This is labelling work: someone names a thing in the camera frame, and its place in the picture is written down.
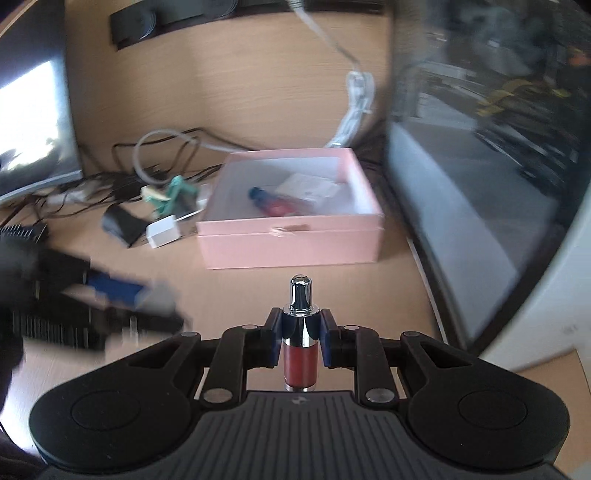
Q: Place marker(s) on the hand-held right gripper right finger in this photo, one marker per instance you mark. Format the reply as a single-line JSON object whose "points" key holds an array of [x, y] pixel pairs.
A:
{"points": [[327, 339]]}

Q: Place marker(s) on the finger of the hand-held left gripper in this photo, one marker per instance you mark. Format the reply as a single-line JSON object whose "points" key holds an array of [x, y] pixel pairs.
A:
{"points": [[115, 287], [147, 321]]}

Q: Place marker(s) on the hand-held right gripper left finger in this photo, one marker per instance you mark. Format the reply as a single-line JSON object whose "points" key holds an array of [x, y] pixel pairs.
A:
{"points": [[277, 339]]}

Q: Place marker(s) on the red lip gloss bottle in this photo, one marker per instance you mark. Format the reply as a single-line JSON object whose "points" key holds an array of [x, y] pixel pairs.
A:
{"points": [[300, 355]]}

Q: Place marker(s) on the white ethernet adapter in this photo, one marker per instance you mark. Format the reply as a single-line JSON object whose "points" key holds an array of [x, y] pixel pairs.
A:
{"points": [[162, 232]]}

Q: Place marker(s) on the pink cardboard box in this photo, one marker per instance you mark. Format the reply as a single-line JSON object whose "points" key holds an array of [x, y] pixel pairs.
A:
{"points": [[291, 240]]}

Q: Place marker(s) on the black wedge-shaped object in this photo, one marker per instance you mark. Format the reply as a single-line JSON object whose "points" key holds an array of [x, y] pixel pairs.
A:
{"points": [[122, 224]]}

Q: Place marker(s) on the black keyboard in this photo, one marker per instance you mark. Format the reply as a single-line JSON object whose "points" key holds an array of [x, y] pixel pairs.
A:
{"points": [[23, 232]]}

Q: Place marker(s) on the black power adapter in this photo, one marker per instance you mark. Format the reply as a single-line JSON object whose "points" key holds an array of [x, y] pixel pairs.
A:
{"points": [[127, 187]]}

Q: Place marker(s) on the white power strip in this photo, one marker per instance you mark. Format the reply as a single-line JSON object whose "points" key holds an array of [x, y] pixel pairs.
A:
{"points": [[76, 193]]}

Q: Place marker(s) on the red tube with blue cap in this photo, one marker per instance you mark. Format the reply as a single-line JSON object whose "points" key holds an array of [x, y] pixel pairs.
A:
{"points": [[277, 203]]}

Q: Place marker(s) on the white paper packet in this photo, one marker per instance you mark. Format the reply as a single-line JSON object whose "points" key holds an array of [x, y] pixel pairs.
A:
{"points": [[309, 185]]}

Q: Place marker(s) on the grey monitor base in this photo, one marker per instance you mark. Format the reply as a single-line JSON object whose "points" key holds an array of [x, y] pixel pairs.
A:
{"points": [[32, 115]]}

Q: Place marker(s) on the curved monitor with white back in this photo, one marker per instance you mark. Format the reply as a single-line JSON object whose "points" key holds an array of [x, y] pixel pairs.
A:
{"points": [[475, 161]]}

